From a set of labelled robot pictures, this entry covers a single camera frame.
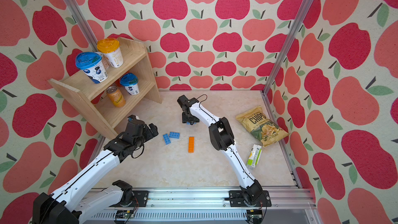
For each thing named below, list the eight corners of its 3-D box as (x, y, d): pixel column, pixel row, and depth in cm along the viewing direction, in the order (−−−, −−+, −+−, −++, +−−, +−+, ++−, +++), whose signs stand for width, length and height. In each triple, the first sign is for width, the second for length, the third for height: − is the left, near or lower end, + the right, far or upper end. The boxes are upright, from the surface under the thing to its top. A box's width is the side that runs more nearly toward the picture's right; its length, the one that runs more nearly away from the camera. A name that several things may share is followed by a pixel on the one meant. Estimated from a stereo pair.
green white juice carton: (245, 165, 86) (247, 162, 83) (252, 145, 93) (254, 142, 90) (255, 170, 84) (257, 167, 81) (261, 149, 92) (263, 146, 89)
